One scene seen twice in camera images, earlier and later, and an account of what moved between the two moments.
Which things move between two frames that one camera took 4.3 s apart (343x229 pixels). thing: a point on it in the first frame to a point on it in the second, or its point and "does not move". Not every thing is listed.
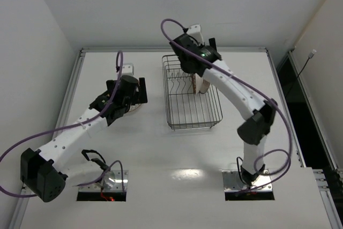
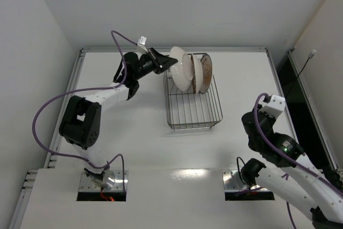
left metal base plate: [110, 182] does not move
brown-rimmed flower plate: [196, 80] does not move
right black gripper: [212, 43] to [252, 141]
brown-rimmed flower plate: [134, 106] to [183, 71]
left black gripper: [142, 91] to [156, 59]
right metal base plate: [231, 182] does not move
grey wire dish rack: [185, 109] does not move
